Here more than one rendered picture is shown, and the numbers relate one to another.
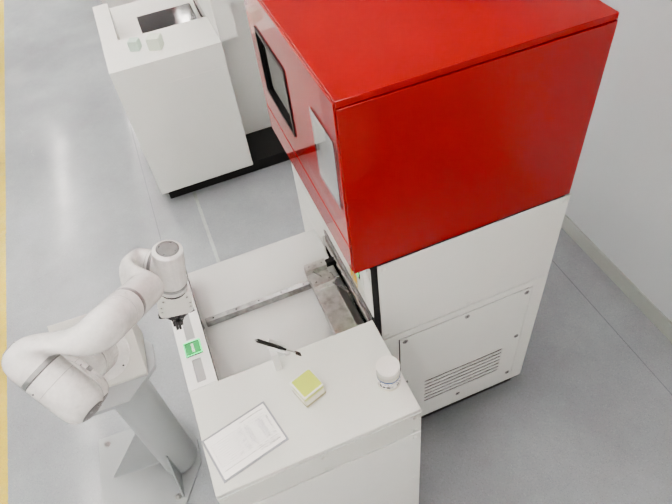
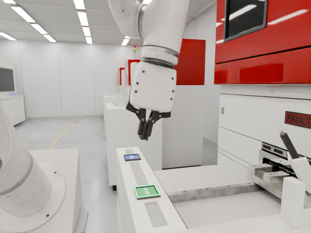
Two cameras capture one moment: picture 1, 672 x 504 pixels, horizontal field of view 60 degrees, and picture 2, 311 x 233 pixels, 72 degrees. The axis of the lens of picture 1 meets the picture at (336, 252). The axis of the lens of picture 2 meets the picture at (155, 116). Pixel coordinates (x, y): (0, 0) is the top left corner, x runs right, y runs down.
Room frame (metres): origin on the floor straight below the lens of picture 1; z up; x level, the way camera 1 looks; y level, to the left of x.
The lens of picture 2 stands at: (0.58, 0.47, 1.22)
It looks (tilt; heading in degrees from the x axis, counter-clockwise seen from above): 8 degrees down; 2
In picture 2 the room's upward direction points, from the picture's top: straight up
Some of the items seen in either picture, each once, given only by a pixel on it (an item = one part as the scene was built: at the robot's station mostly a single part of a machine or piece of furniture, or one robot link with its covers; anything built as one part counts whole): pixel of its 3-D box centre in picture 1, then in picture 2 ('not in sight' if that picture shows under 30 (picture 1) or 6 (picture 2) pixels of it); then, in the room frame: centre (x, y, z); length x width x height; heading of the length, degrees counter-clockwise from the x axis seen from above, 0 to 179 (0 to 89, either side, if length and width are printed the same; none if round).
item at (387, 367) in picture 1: (388, 373); not in sight; (0.85, -0.10, 1.01); 0.07 x 0.07 x 0.10
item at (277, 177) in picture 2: (323, 282); (276, 177); (1.32, 0.06, 0.89); 0.08 x 0.03 x 0.03; 106
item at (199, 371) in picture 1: (191, 331); (138, 194); (1.20, 0.54, 0.89); 0.55 x 0.09 x 0.14; 16
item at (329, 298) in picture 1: (331, 302); (294, 195); (1.25, 0.04, 0.87); 0.36 x 0.08 x 0.03; 16
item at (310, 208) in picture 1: (329, 226); (271, 133); (1.48, 0.01, 1.02); 0.82 x 0.03 x 0.40; 16
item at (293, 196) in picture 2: (279, 353); (301, 188); (0.96, 0.22, 1.03); 0.06 x 0.04 x 0.13; 106
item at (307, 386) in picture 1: (308, 388); not in sight; (0.85, 0.14, 1.00); 0.07 x 0.07 x 0.07; 34
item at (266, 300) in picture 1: (270, 298); (217, 191); (1.33, 0.27, 0.84); 0.50 x 0.02 x 0.03; 106
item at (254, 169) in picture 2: (315, 267); (260, 168); (1.40, 0.08, 0.89); 0.08 x 0.03 x 0.03; 106
